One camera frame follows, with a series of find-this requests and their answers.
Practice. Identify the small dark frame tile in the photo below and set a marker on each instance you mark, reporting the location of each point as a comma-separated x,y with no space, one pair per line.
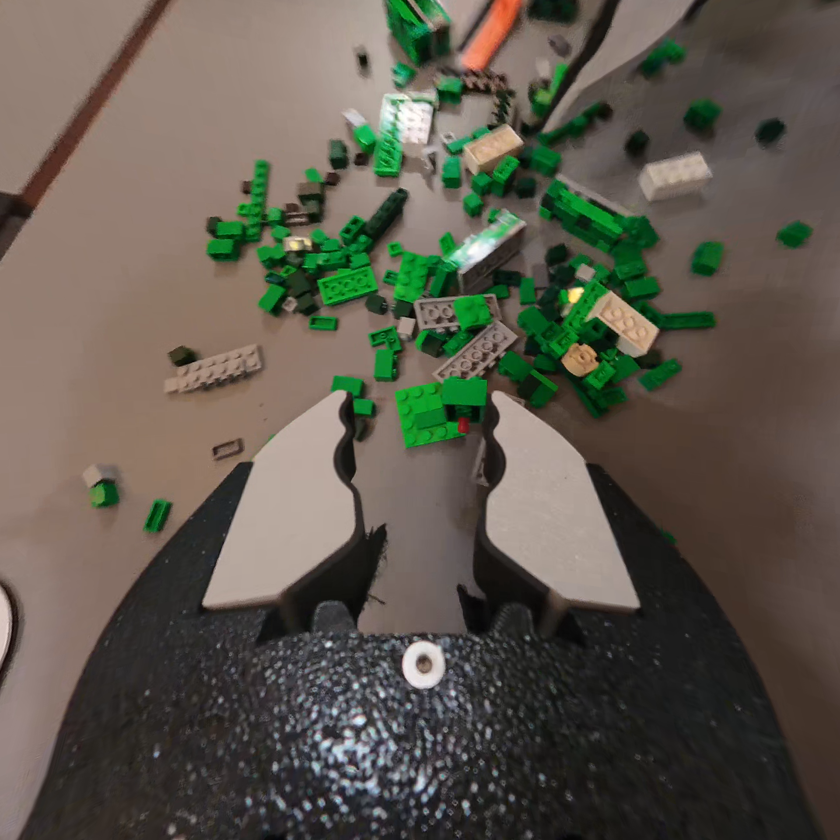
228,449

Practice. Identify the green plate brick assembly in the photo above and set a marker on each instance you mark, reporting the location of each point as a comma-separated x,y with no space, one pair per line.
426,410

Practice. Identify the green built brick model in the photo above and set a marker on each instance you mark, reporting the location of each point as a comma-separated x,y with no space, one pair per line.
417,26

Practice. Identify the pile of green toy bricks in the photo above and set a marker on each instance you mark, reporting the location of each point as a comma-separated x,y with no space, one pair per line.
407,275

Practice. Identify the grey desk with brown edge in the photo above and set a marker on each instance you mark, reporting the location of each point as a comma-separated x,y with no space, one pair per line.
39,65

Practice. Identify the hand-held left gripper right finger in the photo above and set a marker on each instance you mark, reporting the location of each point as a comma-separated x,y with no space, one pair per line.
558,525

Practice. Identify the small green single brick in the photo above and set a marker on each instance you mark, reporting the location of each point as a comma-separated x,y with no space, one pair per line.
157,516

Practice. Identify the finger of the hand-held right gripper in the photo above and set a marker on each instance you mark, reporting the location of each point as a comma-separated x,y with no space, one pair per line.
630,46

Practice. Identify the long grey toy plate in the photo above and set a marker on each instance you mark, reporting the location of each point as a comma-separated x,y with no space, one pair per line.
213,369

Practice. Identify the grey and green stacked brick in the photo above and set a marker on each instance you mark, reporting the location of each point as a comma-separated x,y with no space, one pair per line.
102,485

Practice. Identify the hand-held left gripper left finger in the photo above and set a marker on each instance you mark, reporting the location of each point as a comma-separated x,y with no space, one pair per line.
289,518

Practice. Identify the orange brick separator tool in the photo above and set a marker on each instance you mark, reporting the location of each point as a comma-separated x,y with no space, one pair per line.
489,36

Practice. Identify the white toy brick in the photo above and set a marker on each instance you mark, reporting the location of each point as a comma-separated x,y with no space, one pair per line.
676,176

